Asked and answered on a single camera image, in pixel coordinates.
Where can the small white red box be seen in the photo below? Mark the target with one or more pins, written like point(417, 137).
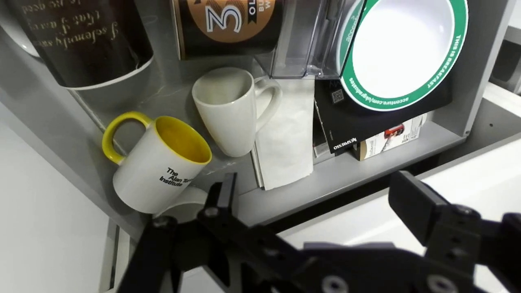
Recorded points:
point(388, 142)

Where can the white mug yellow interior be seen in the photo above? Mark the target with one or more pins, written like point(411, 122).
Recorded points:
point(147, 173)

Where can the black box brown label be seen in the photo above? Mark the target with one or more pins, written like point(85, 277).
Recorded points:
point(233, 21)

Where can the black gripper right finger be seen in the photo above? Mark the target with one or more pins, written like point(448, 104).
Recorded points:
point(413, 200)

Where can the white kitchen counter unit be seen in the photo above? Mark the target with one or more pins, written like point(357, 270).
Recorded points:
point(478, 184)

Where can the clear plastic container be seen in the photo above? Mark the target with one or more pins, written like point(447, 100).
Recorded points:
point(295, 38)

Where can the green rimmed white plate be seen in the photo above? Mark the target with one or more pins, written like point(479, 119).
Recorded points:
point(401, 49)

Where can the plain white mug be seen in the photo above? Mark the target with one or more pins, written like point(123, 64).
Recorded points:
point(229, 124)

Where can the white paper pouch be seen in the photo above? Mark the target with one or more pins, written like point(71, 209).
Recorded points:
point(286, 147)

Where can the black mug with script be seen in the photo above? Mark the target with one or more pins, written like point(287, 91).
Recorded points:
point(82, 38)

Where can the small white mug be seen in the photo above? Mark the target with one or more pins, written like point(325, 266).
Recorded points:
point(181, 209)

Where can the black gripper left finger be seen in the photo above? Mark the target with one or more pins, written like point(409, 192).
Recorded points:
point(227, 189)

